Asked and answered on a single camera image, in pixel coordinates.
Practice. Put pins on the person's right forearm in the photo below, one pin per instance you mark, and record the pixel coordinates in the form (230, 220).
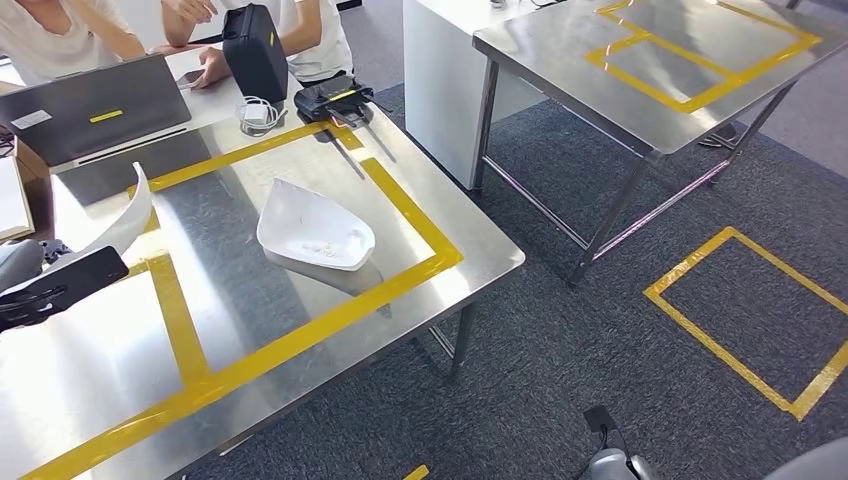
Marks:
(173, 30)

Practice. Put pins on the white cabinet block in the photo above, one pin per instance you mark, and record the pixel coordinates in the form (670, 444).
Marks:
(444, 79)

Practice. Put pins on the grey robot shoulder shell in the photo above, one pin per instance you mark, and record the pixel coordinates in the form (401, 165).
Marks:
(815, 464)

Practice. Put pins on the grey laptop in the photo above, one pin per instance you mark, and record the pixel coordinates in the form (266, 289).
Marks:
(99, 106)

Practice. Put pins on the person's left forearm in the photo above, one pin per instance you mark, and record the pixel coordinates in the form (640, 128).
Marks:
(298, 33)
(112, 33)

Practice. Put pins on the yellow floor tape square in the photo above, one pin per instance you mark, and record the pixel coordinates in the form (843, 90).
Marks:
(719, 346)
(417, 474)

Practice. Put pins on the brown cardboard box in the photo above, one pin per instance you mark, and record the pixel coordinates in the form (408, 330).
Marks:
(36, 192)

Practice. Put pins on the person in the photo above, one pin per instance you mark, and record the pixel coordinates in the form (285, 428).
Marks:
(33, 40)
(324, 46)

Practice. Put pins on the person's right hand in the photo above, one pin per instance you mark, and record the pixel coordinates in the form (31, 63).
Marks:
(192, 10)

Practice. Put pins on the white workbench chrome legs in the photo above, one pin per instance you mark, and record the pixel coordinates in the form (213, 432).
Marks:
(199, 265)

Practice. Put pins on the stainless steel workbench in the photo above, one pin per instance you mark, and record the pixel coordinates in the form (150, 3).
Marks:
(550, 53)

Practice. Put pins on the dark smartphone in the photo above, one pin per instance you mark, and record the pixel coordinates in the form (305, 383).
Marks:
(189, 78)

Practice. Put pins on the person's left hand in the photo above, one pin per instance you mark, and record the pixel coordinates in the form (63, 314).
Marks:
(213, 69)

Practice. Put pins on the flat white box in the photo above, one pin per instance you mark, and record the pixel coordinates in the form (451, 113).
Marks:
(13, 199)

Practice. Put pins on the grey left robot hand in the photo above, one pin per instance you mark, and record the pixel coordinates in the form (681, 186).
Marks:
(20, 265)

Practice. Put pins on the black zipped case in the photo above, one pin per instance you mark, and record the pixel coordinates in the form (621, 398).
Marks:
(255, 53)

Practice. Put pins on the white curved car part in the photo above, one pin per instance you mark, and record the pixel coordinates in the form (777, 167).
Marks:
(129, 225)

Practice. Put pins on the yellow workbench tape rectangle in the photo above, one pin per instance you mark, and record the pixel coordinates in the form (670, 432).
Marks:
(411, 212)
(636, 84)

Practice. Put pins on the white triangular car part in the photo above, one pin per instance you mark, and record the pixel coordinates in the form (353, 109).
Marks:
(311, 225)

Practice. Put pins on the silver round stanchion base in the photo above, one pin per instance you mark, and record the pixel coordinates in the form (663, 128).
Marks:
(719, 139)

